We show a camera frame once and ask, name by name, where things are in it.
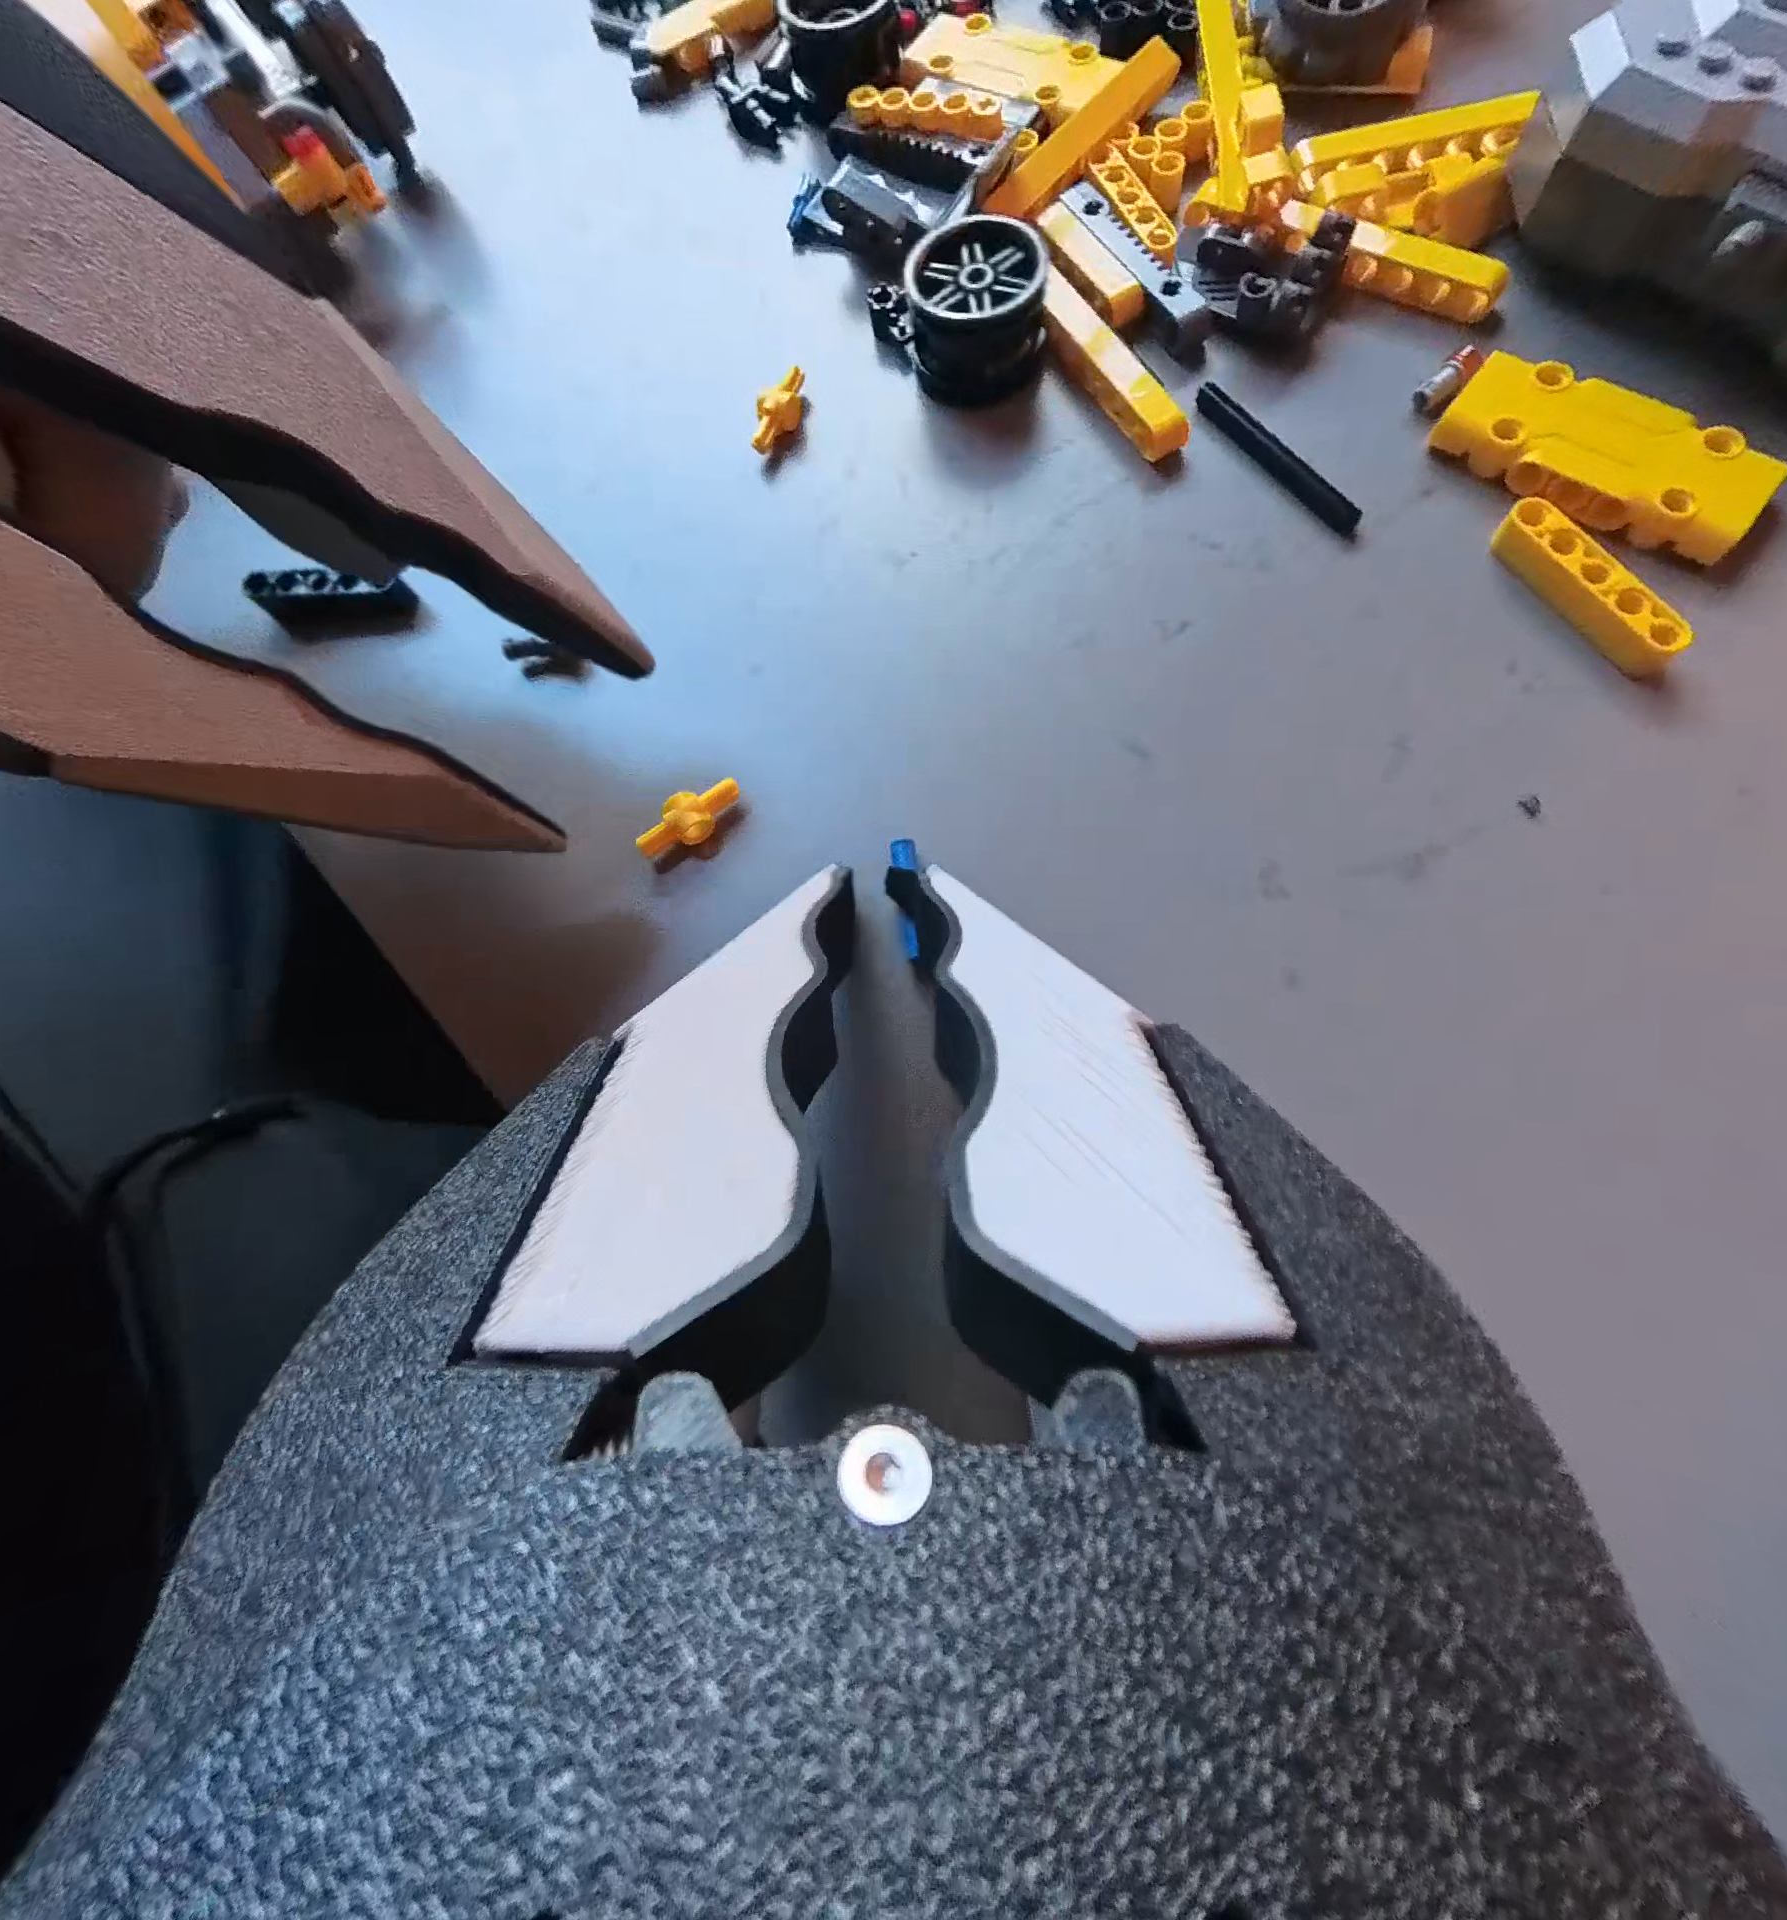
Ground black toy wheel rim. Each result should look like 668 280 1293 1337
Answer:
779 0 911 87

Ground yellow toy brick car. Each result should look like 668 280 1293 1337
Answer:
24 0 423 230

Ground grey toy battery box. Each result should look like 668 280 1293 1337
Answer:
1515 0 1787 400

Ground person's black jacket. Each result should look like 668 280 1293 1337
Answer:
0 1079 163 1920

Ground black toy beam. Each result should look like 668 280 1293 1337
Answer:
243 570 418 626

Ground person's left hand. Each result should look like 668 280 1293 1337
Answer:
0 356 188 606

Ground yellow toy plate block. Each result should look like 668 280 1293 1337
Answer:
1409 342 1787 565

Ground grey desk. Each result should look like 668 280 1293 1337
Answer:
143 0 1787 1802

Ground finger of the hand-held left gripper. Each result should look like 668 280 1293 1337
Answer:
0 480 569 855
0 61 655 681

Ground pile of toy brick parts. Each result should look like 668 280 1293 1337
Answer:
591 0 1548 462

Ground dark grey toy wheel rim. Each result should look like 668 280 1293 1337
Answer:
1254 0 1437 87

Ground person's dark pants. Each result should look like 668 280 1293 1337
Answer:
0 771 505 1502

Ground short yellow toy beam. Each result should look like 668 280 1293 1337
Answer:
1487 494 1693 681

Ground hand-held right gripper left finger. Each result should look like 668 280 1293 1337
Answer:
469 865 855 1408

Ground black toy axle rod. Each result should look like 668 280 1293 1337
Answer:
1194 381 1364 538

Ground black toy gear rack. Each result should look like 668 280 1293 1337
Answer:
832 119 1014 191

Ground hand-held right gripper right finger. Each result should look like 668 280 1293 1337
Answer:
885 868 1300 1409

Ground black spoked toy wheel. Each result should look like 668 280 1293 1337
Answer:
900 213 1052 407

